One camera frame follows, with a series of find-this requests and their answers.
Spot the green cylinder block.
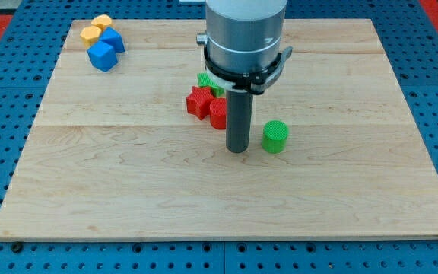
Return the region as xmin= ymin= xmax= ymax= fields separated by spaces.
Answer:
xmin=262 ymin=120 xmax=289 ymax=154

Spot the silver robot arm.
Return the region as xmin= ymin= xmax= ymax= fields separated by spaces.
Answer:
xmin=205 ymin=0 xmax=287 ymax=74

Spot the red cylinder block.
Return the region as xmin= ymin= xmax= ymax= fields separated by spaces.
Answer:
xmin=209 ymin=98 xmax=227 ymax=129

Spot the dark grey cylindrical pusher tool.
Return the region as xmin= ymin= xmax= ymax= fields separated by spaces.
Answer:
xmin=226 ymin=91 xmax=253 ymax=153

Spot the red star block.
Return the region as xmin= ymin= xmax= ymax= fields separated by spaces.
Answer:
xmin=186 ymin=86 xmax=215 ymax=120

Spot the green star block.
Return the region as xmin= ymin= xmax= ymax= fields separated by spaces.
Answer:
xmin=197 ymin=72 xmax=224 ymax=97

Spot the light wooden board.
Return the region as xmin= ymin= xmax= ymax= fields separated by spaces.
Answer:
xmin=0 ymin=19 xmax=438 ymax=242

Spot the blue cube block front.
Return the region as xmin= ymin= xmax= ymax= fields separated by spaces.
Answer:
xmin=87 ymin=41 xmax=118 ymax=72

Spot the blue cube block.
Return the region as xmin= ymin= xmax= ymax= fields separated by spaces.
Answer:
xmin=87 ymin=41 xmax=118 ymax=72
xmin=99 ymin=27 xmax=125 ymax=53

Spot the blue cube block rear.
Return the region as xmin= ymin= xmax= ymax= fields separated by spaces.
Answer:
xmin=99 ymin=27 xmax=125 ymax=53

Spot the yellow hexagon block front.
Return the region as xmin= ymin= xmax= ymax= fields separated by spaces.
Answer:
xmin=80 ymin=25 xmax=102 ymax=49

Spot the yellow hexagon block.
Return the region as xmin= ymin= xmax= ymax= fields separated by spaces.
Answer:
xmin=91 ymin=14 xmax=113 ymax=30
xmin=80 ymin=25 xmax=102 ymax=49

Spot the yellow hexagon block rear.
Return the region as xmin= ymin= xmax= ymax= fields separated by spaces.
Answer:
xmin=91 ymin=14 xmax=113 ymax=30

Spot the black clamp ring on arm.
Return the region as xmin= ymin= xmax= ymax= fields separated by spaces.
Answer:
xmin=202 ymin=45 xmax=294 ymax=96

